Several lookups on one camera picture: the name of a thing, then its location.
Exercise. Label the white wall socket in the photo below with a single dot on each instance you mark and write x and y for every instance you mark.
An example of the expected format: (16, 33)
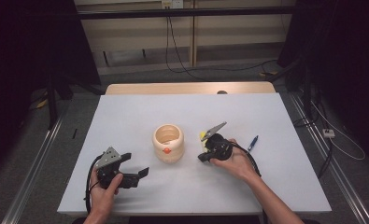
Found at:
(172, 3)

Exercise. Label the metal floor rail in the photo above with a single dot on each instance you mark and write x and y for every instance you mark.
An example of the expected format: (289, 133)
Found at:
(337, 174)
(32, 177)

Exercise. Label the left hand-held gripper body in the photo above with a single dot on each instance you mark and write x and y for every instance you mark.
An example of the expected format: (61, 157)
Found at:
(109, 160)

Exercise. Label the cream wooden pen holder cup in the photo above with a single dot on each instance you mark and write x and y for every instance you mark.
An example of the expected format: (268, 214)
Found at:
(168, 146)

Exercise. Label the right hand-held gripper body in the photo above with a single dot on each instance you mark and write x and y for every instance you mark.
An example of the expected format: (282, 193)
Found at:
(219, 146)

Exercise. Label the person's right hand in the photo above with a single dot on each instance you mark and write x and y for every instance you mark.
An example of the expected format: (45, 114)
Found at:
(238, 161)

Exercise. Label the black stand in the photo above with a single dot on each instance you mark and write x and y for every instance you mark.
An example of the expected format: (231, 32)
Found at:
(52, 105)

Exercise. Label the white power adapter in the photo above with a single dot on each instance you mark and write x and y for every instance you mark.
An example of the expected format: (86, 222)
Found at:
(329, 133)

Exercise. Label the yellow highlighter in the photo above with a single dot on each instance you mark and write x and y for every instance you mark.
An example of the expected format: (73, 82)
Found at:
(203, 137)

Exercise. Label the white table cover board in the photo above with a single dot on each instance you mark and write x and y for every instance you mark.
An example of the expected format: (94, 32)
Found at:
(160, 186)

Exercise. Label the person's left hand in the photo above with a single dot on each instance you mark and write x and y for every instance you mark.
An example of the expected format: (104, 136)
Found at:
(102, 199)

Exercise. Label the blue pen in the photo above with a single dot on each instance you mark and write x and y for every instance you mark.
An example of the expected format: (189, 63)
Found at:
(253, 143)

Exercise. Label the black horizontal bar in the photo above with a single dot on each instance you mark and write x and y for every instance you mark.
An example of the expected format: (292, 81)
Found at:
(185, 12)

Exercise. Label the yellow tape piece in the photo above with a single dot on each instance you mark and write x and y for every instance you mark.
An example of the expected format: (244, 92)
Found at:
(42, 104)
(268, 73)

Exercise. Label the beige vertical post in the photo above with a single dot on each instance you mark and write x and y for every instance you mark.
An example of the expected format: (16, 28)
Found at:
(193, 37)

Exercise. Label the wooden table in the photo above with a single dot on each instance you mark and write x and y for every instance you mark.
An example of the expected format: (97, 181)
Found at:
(160, 88)

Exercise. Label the dark curtain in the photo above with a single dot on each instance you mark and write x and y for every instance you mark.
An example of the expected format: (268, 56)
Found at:
(344, 62)
(23, 62)

